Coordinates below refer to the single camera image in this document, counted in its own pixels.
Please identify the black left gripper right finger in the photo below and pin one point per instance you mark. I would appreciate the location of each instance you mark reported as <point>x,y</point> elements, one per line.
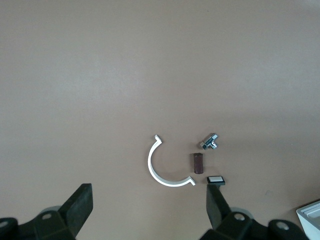
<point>218,212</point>

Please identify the black switch with white face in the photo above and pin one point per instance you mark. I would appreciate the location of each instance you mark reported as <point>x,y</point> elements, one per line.
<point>216,179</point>

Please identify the dark brown small part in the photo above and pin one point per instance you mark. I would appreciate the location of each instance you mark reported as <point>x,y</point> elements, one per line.
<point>198,163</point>

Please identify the small metal tee fitting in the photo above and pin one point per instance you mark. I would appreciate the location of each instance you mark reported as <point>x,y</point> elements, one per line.
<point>208,142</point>

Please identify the white drawer cabinet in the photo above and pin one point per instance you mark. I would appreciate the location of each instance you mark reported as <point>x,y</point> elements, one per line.
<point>310,225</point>

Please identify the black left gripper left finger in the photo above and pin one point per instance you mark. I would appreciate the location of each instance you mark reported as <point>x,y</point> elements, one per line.
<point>77,212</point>

